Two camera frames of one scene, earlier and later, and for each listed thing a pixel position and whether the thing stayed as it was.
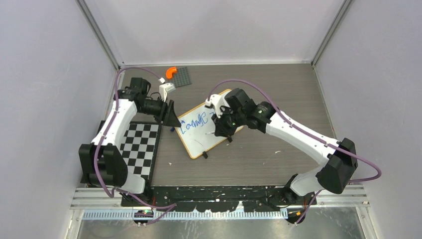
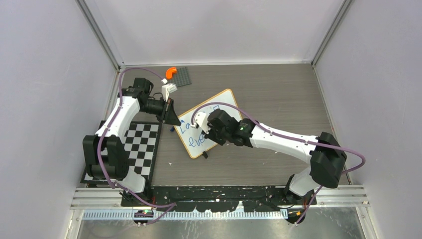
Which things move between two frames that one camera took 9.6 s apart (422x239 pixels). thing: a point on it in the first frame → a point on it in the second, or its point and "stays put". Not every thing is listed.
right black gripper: [221, 129] → [210, 135]
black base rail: [218, 198] stays put
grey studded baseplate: [181, 77] stays put
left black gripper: [167, 115] stays put
